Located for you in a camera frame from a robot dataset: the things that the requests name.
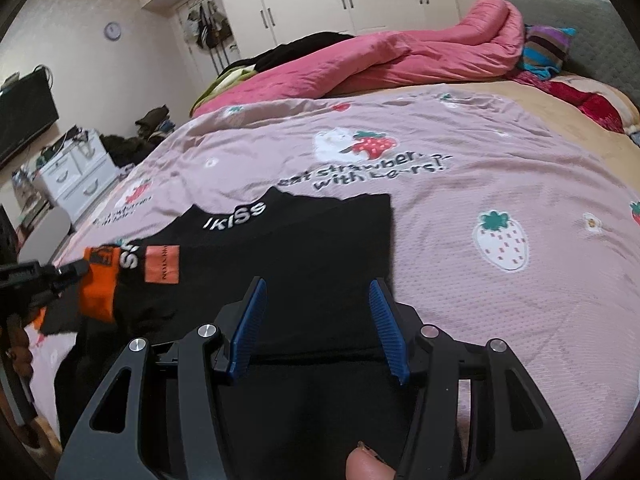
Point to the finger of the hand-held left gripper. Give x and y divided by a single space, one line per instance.
70 270
25 297

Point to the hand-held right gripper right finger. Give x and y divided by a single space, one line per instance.
390 335

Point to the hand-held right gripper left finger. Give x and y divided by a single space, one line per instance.
247 330

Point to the black shorts with lettered waistband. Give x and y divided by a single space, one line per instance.
300 260

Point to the black clothes pile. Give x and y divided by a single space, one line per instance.
125 150

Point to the person's left hand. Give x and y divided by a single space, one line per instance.
19 350

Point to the person's right hand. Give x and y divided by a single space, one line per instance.
370 465

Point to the grey chair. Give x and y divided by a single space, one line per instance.
45 232

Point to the cluttered tv stand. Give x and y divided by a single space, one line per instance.
30 200

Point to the white drawer cabinet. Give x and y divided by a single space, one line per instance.
80 180

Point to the black television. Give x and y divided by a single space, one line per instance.
25 115

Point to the pink strawberry printed blanket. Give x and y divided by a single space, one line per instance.
500 185

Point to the green blanket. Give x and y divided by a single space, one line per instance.
220 87

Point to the pink quilt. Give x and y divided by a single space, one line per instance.
375 60

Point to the hanging bags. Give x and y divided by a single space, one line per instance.
205 27

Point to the black clothing heap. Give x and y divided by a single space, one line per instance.
300 47

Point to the red floral blanket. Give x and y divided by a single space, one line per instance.
590 100

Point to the dark patterned pillow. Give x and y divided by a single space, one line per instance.
634 137

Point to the striped pillow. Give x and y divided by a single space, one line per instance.
545 50

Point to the grey quilted headboard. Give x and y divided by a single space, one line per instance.
600 45

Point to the round wall clock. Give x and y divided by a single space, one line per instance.
112 30

